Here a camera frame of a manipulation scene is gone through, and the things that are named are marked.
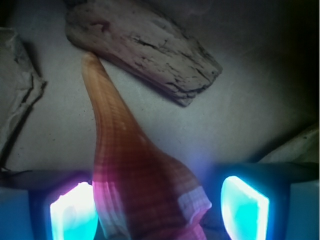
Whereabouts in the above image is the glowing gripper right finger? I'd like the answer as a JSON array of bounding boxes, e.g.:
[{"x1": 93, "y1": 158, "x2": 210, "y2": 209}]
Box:
[{"x1": 220, "y1": 162, "x2": 320, "y2": 240}]

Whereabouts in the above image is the brown paper bag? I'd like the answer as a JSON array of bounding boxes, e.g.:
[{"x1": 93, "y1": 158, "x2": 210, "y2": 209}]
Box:
[{"x1": 0, "y1": 0, "x2": 320, "y2": 193}]

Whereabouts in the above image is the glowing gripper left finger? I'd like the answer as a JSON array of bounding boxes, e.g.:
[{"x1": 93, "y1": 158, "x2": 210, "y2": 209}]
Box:
[{"x1": 0, "y1": 170, "x2": 98, "y2": 240}]

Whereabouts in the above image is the brown driftwood piece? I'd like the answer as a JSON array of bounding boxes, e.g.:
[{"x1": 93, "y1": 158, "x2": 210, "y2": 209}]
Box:
[{"x1": 65, "y1": 0, "x2": 223, "y2": 106}]

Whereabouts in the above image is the orange spiral sea shell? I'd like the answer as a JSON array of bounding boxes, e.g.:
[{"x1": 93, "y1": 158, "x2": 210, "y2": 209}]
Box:
[{"x1": 81, "y1": 52, "x2": 212, "y2": 240}]

